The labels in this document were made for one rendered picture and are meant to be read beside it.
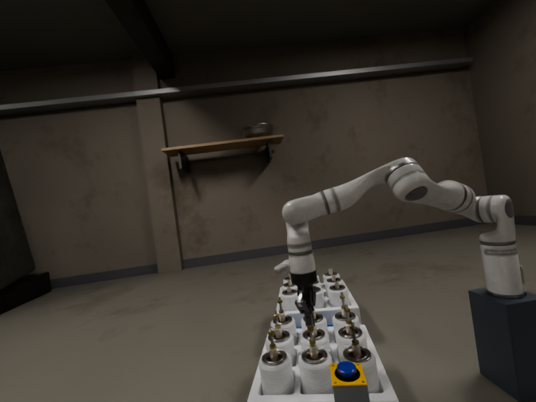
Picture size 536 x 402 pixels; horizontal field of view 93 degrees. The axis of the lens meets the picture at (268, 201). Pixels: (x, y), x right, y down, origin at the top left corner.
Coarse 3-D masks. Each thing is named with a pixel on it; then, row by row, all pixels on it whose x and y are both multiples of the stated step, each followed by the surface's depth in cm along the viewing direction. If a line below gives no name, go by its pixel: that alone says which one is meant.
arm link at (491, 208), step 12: (480, 204) 85; (492, 204) 82; (504, 204) 81; (480, 216) 86; (492, 216) 83; (504, 216) 81; (504, 228) 81; (480, 240) 87; (492, 240) 83; (504, 240) 81
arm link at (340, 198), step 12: (384, 168) 70; (396, 168) 68; (360, 180) 70; (372, 180) 71; (384, 180) 72; (324, 192) 71; (336, 192) 70; (348, 192) 69; (360, 192) 70; (336, 204) 69; (348, 204) 70
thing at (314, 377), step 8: (328, 360) 71; (304, 368) 71; (312, 368) 69; (320, 368) 69; (328, 368) 70; (304, 376) 71; (312, 376) 69; (320, 376) 69; (328, 376) 70; (304, 384) 71; (312, 384) 69; (320, 384) 69; (328, 384) 70; (304, 392) 72; (312, 392) 70; (320, 392) 69; (328, 392) 69
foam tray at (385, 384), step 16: (368, 336) 93; (336, 352) 86; (256, 384) 75; (384, 384) 69; (256, 400) 69; (272, 400) 69; (288, 400) 68; (304, 400) 67; (320, 400) 66; (384, 400) 64
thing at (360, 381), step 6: (330, 366) 59; (336, 366) 58; (360, 366) 57; (336, 372) 56; (360, 372) 55; (336, 378) 55; (342, 378) 54; (348, 378) 54; (354, 378) 54; (360, 378) 54; (336, 384) 53; (342, 384) 53; (348, 384) 52; (354, 384) 52; (360, 384) 52; (366, 384) 52
